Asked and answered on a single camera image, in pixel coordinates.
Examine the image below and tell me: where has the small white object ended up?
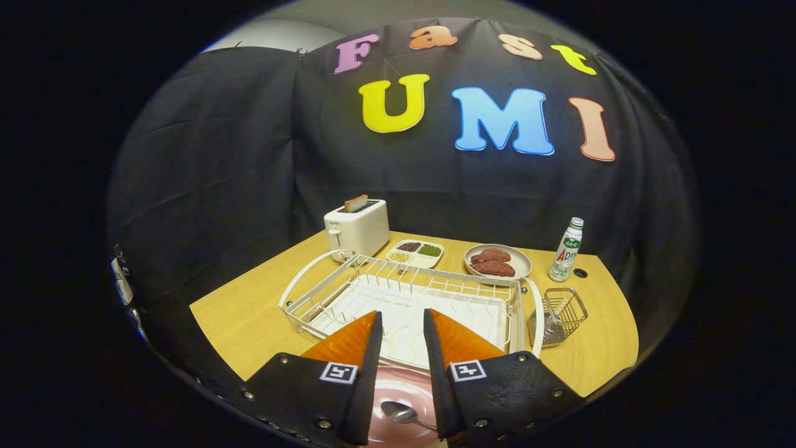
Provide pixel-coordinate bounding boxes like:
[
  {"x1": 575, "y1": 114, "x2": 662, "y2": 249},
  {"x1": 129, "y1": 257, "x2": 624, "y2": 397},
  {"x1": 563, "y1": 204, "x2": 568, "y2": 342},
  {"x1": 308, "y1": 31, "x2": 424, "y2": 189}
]
[{"x1": 111, "y1": 246, "x2": 135, "y2": 306}]

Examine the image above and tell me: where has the metal wire basket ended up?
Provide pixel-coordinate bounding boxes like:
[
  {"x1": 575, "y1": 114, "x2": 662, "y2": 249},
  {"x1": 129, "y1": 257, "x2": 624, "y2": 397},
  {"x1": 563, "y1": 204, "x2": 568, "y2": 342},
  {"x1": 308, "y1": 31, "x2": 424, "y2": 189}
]
[{"x1": 527, "y1": 287, "x2": 589, "y2": 348}]

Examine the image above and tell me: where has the white compartment dish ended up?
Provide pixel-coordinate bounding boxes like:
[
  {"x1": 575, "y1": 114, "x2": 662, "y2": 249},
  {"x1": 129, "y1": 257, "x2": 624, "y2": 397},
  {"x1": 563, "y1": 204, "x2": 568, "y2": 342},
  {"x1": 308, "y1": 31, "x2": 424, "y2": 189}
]
[{"x1": 386, "y1": 240, "x2": 445, "y2": 269}]

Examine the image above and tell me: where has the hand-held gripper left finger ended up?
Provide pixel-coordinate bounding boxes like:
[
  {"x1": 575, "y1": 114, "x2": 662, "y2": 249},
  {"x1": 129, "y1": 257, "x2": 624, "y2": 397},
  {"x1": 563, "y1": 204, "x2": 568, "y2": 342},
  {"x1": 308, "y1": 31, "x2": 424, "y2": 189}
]
[{"x1": 244, "y1": 310, "x2": 384, "y2": 447}]

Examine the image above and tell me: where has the white green-label drink bottle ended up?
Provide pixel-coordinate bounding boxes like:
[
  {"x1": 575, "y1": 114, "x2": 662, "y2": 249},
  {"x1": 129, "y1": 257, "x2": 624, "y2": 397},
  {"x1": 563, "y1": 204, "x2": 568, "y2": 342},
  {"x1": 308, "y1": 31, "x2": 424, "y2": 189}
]
[{"x1": 548, "y1": 217, "x2": 585, "y2": 282}]

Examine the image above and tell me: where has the grey oval plate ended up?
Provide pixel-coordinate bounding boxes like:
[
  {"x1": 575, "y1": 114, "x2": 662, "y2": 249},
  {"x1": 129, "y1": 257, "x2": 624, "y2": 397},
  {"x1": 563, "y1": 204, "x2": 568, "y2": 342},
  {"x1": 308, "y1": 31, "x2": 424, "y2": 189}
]
[{"x1": 464, "y1": 243, "x2": 533, "y2": 280}]

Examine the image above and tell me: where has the black backdrop cloth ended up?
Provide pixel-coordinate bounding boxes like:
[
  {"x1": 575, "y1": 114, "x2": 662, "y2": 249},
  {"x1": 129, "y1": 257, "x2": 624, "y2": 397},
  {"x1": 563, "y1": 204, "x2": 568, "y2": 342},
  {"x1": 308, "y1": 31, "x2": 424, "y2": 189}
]
[{"x1": 106, "y1": 17, "x2": 700, "y2": 386}]

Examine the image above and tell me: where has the white toaster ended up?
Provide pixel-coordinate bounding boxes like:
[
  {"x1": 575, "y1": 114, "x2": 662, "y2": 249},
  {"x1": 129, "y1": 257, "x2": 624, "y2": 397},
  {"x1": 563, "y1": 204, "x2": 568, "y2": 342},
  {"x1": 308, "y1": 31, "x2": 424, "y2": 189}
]
[{"x1": 323, "y1": 199, "x2": 391, "y2": 263}]

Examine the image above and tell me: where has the wooden-handled metal spoon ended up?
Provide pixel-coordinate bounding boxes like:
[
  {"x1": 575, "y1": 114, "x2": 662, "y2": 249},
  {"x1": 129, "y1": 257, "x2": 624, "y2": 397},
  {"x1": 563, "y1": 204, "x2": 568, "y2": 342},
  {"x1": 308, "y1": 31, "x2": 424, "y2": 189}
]
[{"x1": 380, "y1": 401, "x2": 437, "y2": 431}]

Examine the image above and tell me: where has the pink plate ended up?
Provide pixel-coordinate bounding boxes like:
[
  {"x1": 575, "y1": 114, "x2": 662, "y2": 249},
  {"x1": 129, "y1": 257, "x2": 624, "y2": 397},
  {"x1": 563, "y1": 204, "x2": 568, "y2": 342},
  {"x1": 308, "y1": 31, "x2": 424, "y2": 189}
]
[{"x1": 367, "y1": 364, "x2": 439, "y2": 447}]

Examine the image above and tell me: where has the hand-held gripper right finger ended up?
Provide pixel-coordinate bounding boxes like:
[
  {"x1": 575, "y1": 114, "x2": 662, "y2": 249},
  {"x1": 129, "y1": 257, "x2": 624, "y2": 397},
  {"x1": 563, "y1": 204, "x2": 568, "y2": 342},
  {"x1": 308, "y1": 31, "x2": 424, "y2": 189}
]
[{"x1": 423, "y1": 308, "x2": 588, "y2": 444}]

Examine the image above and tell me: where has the white wire dish rack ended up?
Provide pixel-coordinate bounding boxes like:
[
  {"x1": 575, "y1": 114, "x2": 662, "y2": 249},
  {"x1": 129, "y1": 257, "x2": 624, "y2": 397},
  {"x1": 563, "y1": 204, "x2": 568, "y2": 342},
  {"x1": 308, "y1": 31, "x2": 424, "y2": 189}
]
[{"x1": 278, "y1": 249, "x2": 545, "y2": 374}]

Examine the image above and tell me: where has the white drain tray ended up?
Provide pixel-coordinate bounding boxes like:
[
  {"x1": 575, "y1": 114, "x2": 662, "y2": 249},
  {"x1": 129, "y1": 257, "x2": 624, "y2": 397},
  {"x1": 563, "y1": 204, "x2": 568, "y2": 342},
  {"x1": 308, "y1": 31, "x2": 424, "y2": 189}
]
[{"x1": 308, "y1": 277, "x2": 511, "y2": 371}]

